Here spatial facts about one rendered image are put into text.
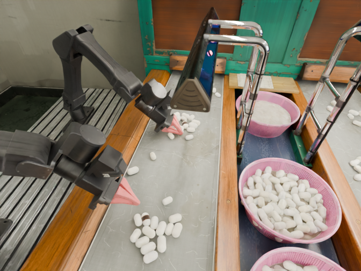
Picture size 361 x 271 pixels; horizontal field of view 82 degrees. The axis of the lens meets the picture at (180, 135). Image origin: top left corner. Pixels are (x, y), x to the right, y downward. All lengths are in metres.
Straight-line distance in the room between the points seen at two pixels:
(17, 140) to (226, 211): 0.49
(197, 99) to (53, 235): 0.47
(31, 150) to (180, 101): 0.29
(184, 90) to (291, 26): 0.88
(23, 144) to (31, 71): 2.39
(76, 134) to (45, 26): 2.10
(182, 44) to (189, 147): 0.63
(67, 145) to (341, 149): 0.88
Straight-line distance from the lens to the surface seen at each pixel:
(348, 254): 0.72
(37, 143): 0.49
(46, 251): 0.63
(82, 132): 0.45
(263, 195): 0.68
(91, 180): 0.48
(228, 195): 0.62
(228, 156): 0.72
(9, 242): 0.81
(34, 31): 2.58
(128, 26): 2.13
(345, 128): 1.08
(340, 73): 1.31
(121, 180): 0.51
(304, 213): 0.70
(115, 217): 0.63
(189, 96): 0.40
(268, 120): 0.97
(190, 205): 0.62
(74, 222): 0.63
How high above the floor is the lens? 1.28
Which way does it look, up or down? 42 degrees down
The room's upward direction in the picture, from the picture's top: straight up
